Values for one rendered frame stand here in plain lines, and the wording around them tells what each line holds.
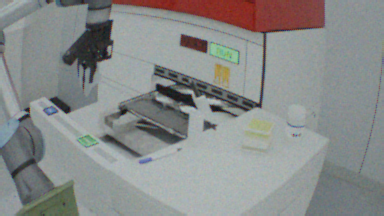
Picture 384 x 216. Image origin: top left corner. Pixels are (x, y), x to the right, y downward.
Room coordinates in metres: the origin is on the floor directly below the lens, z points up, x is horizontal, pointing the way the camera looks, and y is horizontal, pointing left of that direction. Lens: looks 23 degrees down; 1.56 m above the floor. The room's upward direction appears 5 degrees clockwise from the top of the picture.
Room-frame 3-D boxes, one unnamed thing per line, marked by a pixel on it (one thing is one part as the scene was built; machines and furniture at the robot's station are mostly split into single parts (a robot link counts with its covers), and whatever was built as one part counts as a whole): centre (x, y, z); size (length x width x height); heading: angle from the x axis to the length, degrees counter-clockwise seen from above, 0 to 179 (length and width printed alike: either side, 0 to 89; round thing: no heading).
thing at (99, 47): (1.13, 0.27, 1.25); 0.09 x 0.08 x 0.12; 141
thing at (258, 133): (1.17, -0.18, 1.00); 0.07 x 0.07 x 0.07; 71
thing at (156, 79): (1.60, -0.02, 0.89); 0.44 x 0.02 x 0.10; 51
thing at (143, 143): (1.35, 0.14, 0.87); 0.36 x 0.08 x 0.03; 51
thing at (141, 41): (1.73, 0.11, 1.02); 0.82 x 0.03 x 0.40; 51
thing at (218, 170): (1.11, -0.14, 0.89); 0.62 x 0.35 x 0.14; 141
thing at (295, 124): (1.24, -0.31, 1.01); 0.07 x 0.07 x 0.10
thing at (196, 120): (1.19, -0.02, 1.03); 0.06 x 0.04 x 0.13; 141
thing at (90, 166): (1.19, 0.38, 0.89); 0.55 x 0.09 x 0.14; 51
